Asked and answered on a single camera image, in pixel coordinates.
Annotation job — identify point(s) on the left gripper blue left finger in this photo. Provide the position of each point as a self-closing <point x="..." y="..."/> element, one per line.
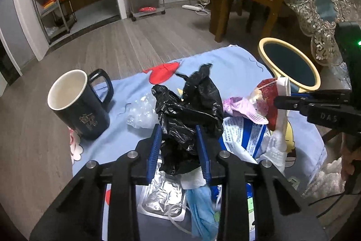
<point x="154" y="152"/>

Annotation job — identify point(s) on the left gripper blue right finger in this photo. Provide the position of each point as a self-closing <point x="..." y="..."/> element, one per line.
<point x="203" y="155"/>

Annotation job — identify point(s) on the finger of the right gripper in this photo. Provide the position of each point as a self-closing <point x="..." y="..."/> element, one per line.
<point x="288" y="102"/>

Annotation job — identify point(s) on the red white snack wrapper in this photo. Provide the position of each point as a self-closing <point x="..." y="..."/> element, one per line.
<point x="266" y="92"/>

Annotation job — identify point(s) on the clear plastic bag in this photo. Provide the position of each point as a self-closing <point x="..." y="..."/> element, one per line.
<point x="142" y="113"/>

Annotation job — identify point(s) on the black plastic trash bag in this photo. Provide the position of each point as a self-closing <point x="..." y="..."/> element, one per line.
<point x="200" y="104"/>

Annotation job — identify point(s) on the blue white snack bag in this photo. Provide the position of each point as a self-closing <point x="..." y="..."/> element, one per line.
<point x="242" y="137"/>

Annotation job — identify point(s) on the silver foil packet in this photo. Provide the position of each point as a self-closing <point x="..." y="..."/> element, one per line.
<point x="163" y="198"/>

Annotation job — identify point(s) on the blue face mask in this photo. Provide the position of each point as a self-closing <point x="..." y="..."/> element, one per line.
<point x="202" y="213"/>

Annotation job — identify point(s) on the yellow rimmed teal trash bin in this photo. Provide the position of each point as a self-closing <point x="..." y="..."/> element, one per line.
<point x="286" y="60"/>

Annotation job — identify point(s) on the person right hand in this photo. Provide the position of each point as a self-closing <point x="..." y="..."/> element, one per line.
<point x="348" y="155"/>

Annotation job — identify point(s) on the white crumpled tissue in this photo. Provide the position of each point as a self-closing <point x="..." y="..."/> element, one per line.
<point x="192" y="180"/>

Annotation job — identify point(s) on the purple white wrapper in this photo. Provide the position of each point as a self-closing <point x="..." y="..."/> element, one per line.
<point x="242" y="107"/>

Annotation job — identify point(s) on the light blue cartoon cloth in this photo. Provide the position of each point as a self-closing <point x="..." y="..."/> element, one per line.
<point x="235" y="72"/>

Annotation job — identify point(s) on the white fluffy blanket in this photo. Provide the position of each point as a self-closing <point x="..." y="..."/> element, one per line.
<point x="327" y="182"/>

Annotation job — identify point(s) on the black ceramic mug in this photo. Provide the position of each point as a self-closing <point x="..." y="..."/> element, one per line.
<point x="73" y="99"/>

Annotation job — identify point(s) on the white power strip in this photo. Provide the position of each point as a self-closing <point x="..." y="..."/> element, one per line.
<point x="192" y="7"/>

